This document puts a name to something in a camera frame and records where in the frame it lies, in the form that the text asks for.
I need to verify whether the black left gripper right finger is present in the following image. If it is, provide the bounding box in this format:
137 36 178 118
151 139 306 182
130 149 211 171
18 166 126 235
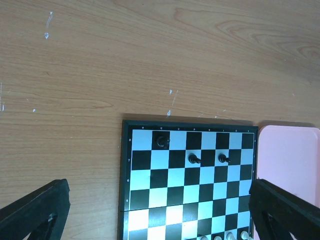
248 179 320 240

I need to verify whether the black white chessboard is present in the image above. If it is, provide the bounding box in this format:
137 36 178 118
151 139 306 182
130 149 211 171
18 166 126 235
117 120 258 240

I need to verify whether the black knight chess piece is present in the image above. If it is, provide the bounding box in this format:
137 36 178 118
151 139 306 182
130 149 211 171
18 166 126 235
155 135 170 150

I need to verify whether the pink plastic tray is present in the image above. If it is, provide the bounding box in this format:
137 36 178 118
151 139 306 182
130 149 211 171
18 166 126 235
256 125 320 207

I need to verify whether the black pawn on board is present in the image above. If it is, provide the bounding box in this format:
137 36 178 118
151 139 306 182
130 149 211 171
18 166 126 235
188 153 201 164
218 153 231 164

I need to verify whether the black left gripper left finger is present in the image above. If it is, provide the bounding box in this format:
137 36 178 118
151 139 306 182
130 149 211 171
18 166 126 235
0 179 71 240

